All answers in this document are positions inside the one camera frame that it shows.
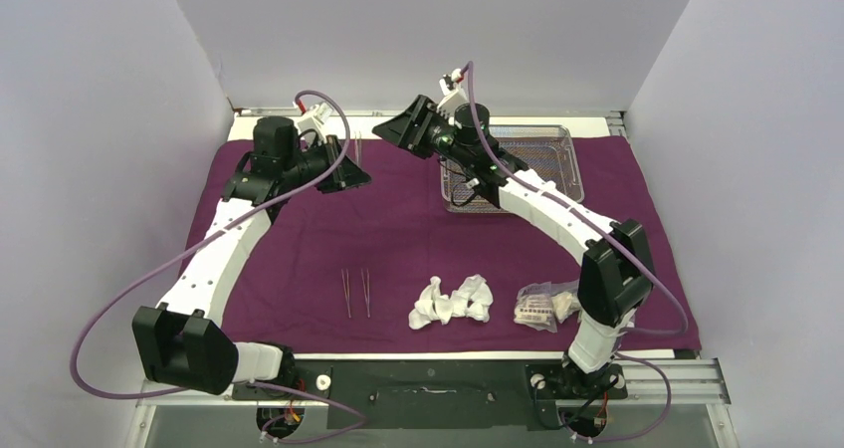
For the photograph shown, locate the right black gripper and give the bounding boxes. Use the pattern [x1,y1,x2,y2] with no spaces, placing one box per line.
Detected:
[373,97,473,169]

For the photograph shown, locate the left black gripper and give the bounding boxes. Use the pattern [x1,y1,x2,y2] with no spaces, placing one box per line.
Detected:
[282,134,371,194]

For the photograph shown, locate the metal spatula tool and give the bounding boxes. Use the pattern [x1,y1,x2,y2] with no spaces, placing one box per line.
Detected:
[354,131,362,166]

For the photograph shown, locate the purple cloth wrap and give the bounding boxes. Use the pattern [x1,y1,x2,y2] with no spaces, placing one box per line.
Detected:
[158,135,703,354]

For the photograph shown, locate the metal tweezers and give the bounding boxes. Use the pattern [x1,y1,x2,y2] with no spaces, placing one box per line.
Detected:
[360,269,371,319]
[341,269,352,319]

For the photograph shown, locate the wire mesh instrument tray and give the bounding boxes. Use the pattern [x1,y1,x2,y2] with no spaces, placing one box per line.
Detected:
[441,124,585,214]

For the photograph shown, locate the white cotton balls bag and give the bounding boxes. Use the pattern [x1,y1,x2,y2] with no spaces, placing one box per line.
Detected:
[408,276,454,331]

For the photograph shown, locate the white gauze piece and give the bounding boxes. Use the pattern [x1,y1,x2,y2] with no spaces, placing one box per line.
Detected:
[450,274,494,324]

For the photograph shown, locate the pink packet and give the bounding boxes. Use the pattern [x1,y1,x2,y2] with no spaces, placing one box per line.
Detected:
[514,282,557,334]

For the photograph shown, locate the white gauze bag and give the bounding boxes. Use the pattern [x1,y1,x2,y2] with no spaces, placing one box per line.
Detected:
[550,281,582,324]

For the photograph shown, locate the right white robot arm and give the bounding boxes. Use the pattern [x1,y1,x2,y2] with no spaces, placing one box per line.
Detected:
[372,67,654,396]

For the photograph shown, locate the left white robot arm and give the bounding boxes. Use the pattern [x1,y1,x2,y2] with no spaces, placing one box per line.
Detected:
[131,102,371,398]

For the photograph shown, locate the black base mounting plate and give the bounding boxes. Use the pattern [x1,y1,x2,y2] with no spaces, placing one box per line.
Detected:
[232,357,629,432]

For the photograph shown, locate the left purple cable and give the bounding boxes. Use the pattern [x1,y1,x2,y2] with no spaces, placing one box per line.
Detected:
[69,90,367,446]

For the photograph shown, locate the purple cable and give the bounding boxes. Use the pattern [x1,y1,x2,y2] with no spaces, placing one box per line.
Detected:
[459,61,691,446]
[69,90,367,446]

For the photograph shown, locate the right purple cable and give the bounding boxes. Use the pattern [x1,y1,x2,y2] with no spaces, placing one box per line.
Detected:
[459,61,691,446]

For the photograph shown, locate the aluminium frame rail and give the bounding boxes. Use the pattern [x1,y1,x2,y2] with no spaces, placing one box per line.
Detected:
[150,358,731,405]

